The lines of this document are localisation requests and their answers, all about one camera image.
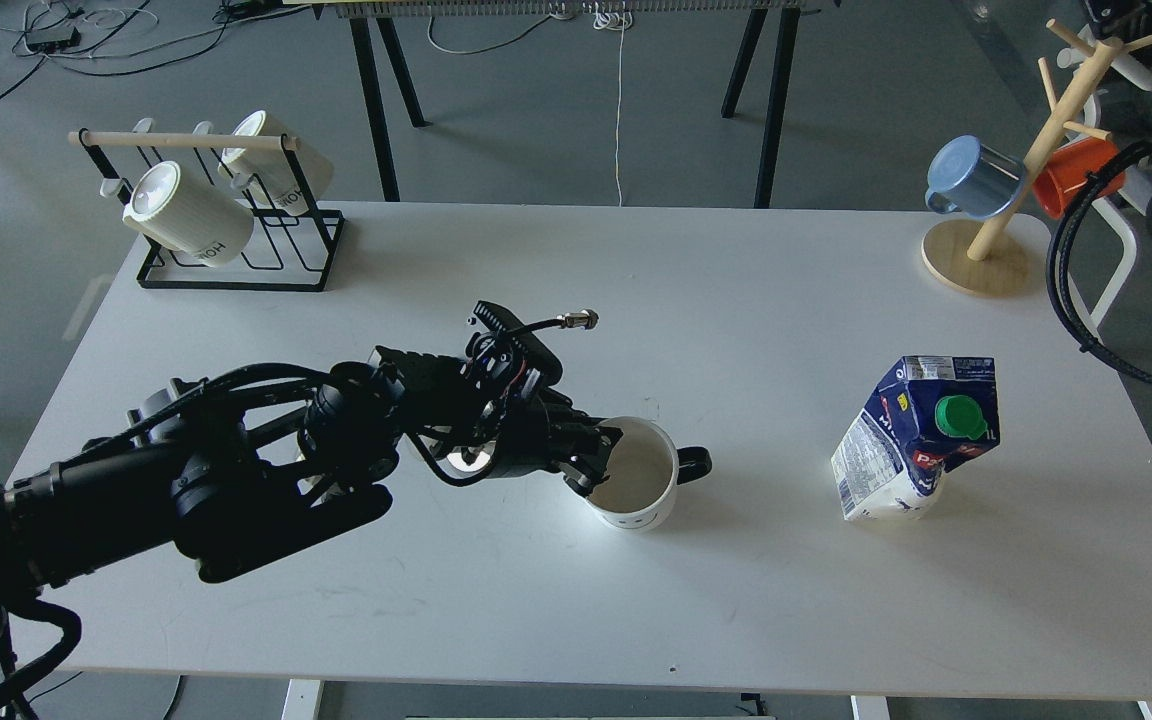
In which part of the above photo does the white mug on rack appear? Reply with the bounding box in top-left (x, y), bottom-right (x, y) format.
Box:
top-left (122, 160), bottom-right (255, 266)
top-left (218, 109), bottom-right (335, 217)

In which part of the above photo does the orange mug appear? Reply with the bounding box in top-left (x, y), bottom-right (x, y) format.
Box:
top-left (1032, 137), bottom-right (1119, 219)

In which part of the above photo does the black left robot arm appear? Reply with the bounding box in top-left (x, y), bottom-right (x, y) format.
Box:
top-left (0, 301), bottom-right (622, 719)

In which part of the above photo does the black trestle table background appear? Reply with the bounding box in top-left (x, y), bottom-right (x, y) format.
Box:
top-left (306, 1), bottom-right (804, 209)

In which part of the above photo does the black power adapter on floor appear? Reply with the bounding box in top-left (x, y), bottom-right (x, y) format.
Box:
top-left (24, 26), bottom-right (82, 54)

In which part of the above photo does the white smiley face mug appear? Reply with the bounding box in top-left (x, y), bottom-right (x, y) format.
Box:
top-left (586, 416), bottom-right (712, 530)

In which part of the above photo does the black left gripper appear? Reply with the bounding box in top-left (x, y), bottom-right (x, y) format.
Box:
top-left (376, 300), bottom-right (626, 498)

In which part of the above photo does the wooden mug tree stand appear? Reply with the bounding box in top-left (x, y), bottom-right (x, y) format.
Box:
top-left (922, 29), bottom-right (1152, 297)

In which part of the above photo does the blue metallic mug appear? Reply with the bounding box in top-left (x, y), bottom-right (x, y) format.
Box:
top-left (924, 135), bottom-right (1029, 222)

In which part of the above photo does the white chair frame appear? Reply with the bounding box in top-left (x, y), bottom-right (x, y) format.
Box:
top-left (1046, 18), bottom-right (1152, 332)

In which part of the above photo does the white mug rear on rack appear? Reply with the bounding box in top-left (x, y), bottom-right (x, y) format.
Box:
top-left (218, 109), bottom-right (335, 217)

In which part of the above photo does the black wire mug rack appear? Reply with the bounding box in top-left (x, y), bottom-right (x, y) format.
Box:
top-left (68, 119), bottom-right (346, 291)

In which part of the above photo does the white hanging cable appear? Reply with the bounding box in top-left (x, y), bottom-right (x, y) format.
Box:
top-left (591, 8), bottom-right (637, 207)

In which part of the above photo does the white mug front on rack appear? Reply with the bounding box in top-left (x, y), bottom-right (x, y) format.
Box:
top-left (122, 160), bottom-right (255, 266)

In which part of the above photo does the blue milk carton green cap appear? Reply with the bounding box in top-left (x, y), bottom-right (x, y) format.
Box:
top-left (829, 355), bottom-right (1001, 521)

